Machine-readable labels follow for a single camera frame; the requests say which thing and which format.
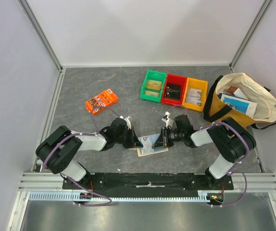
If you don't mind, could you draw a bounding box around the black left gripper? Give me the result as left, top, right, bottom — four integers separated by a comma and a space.
115, 127, 143, 149

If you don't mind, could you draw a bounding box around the beige card holder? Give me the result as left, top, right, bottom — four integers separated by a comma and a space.
130, 133, 168, 157

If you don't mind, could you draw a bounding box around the white vip card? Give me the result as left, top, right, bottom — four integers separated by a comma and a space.
185, 96, 201, 106
188, 88, 202, 98
137, 134, 159, 156

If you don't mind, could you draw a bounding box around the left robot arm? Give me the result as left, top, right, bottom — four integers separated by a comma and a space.
35, 116, 143, 189

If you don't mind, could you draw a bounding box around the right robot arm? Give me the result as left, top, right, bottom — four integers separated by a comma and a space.
152, 115, 256, 190

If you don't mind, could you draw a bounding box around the black card in red bin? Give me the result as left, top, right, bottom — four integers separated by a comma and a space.
166, 83, 181, 91

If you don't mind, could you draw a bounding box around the gold card in green bin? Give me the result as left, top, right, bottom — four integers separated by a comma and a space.
146, 79, 162, 91

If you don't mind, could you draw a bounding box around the red plastic bin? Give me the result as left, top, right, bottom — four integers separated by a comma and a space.
161, 74, 188, 105

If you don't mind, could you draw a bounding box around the green plastic bin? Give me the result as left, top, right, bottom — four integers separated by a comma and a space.
140, 70, 167, 103

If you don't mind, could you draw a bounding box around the orange snack box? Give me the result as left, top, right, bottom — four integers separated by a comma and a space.
85, 89, 119, 116

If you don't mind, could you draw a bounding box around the yellow plastic bin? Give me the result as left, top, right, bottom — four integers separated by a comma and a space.
182, 77, 208, 112

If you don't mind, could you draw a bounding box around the brown box in bag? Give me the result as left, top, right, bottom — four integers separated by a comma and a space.
226, 86, 238, 95

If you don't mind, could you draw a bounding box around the blue white box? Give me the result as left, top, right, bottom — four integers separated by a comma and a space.
218, 93, 257, 117

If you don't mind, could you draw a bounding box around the yellow canvas tote bag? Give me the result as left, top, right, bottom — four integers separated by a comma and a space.
203, 73, 276, 129

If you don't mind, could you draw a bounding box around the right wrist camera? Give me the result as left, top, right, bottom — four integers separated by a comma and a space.
162, 111, 174, 128

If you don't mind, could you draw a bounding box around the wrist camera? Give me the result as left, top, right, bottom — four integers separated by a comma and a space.
162, 111, 174, 128
119, 115, 132, 129

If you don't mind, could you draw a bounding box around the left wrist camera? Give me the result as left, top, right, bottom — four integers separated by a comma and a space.
119, 115, 132, 129

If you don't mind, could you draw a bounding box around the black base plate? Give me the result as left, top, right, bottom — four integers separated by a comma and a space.
62, 172, 235, 198

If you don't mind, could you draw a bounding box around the white slotted cable duct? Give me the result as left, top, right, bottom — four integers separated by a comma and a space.
29, 191, 210, 203

